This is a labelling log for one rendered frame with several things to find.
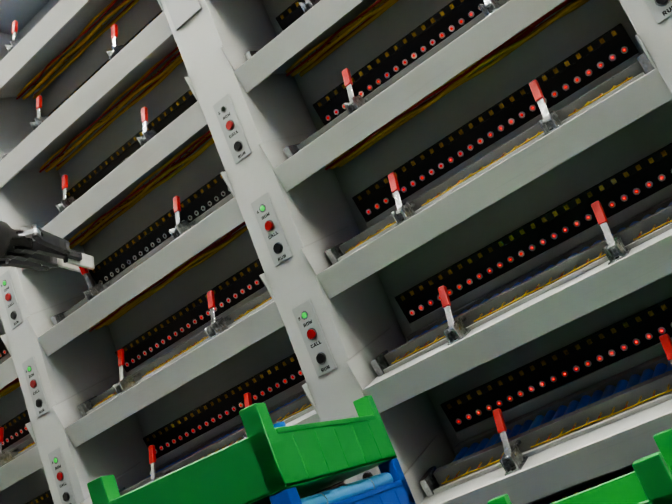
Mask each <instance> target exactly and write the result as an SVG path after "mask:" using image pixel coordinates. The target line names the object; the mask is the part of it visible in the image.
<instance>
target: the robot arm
mask: <svg viewBox="0 0 672 504"><path fill-rule="evenodd" d="M31 227H32V229H31V230H27V231H24V230H16V229H12V228H11V227H10V226H9V225H8V224H7V223H6V222H3V221H0V267H18V268H25V269H32V270H40V271H48V270H49V268H56V267H59V268H63V269H69V270H73V271H76V272H80V273H81V271H80V269H79V267H83V268H87V270H88V273H89V269H91V270H93V269H95V266H94V257H93V256H90V255H87V254H83V253H81V252H78V251H74V250H71V249H70V243H69V241H67V240H65V239H62V238H60V237H58V236H56V235H53V234H51V233H49V232H46V231H44V230H42V229H41V228H40V227H39V226H38V225H32V226H31ZM41 265H42V266H41Z"/></svg>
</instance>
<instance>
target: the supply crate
mask: <svg viewBox="0 0 672 504"><path fill-rule="evenodd" d="M353 404H354V406H355V409H356V411H357V414H358V416H359V417H353V418H345V419H338V420H330V421H322V422H314V423H307V424H299V425H291V426H284V427H276V428H274V425H273V423H272V420H271V417H270V415H269V412H268V409H267V406H266V404H265V403H254V404H252V405H250V406H248V407H246V408H244V409H242V410H240V411H239V415H240V417H241V420H242V423H243V426H244V429H245V431H246V434H247V438H245V439H243V440H240V441H238V442H236V443H234V444H232V445H230V446H227V447H225V448H223V449H221V450H219V451H217V452H215V453H212V454H210V455H208V456H206V457H204V458H202V459H199V460H197V461H195V462H193V463H191V464H189V465H186V466H184V467H182V468H180V469H178V470H176V471H174V472H171V473H169V474H167V475H165V476H163V477H161V478H158V479H156V480H154V481H152V482H150V483H148V484H145V485H143V486H141V487H139V488H137V489H135V490H133V491H130V492H128V493H126V494H124V495H122V496H120V493H119V490H118V486H117V483H116V480H115V477H114V475H106V476H101V477H99V478H97V479H95V480H93V481H90V482H88V483H87V487H88V490H89V493H90V497H91V500H92V503H93V504H271V502H270V499H269V497H270V496H271V495H274V494H276V493H278V492H280V491H283V490H285V489H288V488H292V487H296V488H297V491H298V494H299V497H300V499H301V498H304V497H307V496H309V495H311V494H314V493H316V492H318V491H321V490H323V489H325V488H328V487H330V486H332V485H335V484H337V483H339V482H342V481H344V480H346V479H349V478H351V477H353V476H356V475H358V474H360V473H363V472H365V471H367V470H370V469H372V468H374V467H377V466H379V465H380V464H382V463H384V462H387V461H389V460H392V459H395V458H397V456H396V453H395V451H394V448H393V446H392V444H391V441H390V439H389V436H388V434H387V431H386V429H385V426H384V424H383V421H382V419H381V416H380V414H379V412H378V409H377V407H376V404H375V402H374V400H373V397H372V396H371V395H368V396H364V397H361V398H359V399H357V400H355V401H353Z"/></svg>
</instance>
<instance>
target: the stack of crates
mask: <svg viewBox="0 0 672 504"><path fill-rule="evenodd" d="M653 438H654V440H655V442H656V444H657V446H658V448H659V450H660V452H661V453H660V452H656V453H654V454H651V455H649V456H646V457H643V458H641V459H638V460H636V461H634V463H633V464H632V467H633V469H634V471H633V472H631V473H628V474H625V475H623V476H620V477H618V478H615V479H612V480H610V481H607V482H605V483H602V484H599V485H597V486H594V487H592V488H589V489H587V490H584V491H581V492H579V493H576V494H574V495H571V496H568V497H566V498H563V499H561V500H558V501H555V502H553V503H550V504H672V428H670V429H667V430H665V431H662V432H660V433H657V434H655V435H654V436H653ZM487 504H512V503H511V501H510V498H509V496H508V494H503V495H501V496H498V497H496V498H493V499H491V500H490V501H488V502H487Z"/></svg>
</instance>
